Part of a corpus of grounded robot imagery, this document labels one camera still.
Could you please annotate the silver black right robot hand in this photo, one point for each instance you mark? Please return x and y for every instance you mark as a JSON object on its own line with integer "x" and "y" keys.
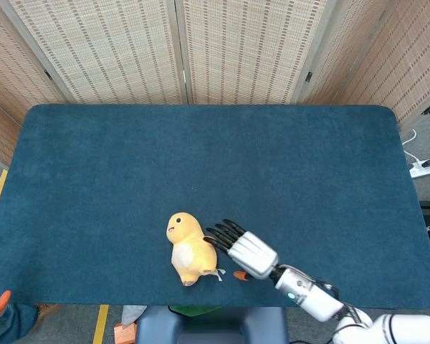
{"x": 252, "y": 254}

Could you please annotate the yellow plush chick toy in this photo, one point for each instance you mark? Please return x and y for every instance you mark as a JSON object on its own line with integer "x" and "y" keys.
{"x": 191, "y": 249}

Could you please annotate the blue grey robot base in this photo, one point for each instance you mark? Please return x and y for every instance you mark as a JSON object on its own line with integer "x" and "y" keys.
{"x": 211, "y": 328}

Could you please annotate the blue denim cloth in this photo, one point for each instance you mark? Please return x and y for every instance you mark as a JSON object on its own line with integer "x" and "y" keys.
{"x": 10, "y": 322}

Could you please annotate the brown floor object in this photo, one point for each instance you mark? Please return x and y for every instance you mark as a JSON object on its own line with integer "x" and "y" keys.
{"x": 47, "y": 310}

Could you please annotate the green cloth piece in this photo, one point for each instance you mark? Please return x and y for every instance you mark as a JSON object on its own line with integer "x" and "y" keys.
{"x": 193, "y": 309}

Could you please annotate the blue felt table mat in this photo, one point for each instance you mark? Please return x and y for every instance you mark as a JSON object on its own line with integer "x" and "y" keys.
{"x": 215, "y": 172}

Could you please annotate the orange foam block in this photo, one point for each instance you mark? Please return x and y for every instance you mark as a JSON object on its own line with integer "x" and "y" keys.
{"x": 124, "y": 333}

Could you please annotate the grey cloth piece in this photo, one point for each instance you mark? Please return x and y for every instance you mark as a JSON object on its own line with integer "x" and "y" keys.
{"x": 132, "y": 312}

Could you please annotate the white power strip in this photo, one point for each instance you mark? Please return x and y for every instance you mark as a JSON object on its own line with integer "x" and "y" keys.
{"x": 423, "y": 170}

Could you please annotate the woven bamboo screen panel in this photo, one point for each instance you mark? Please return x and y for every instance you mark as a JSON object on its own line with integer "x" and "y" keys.
{"x": 251, "y": 50}
{"x": 10, "y": 68}
{"x": 100, "y": 50}
{"x": 394, "y": 53}

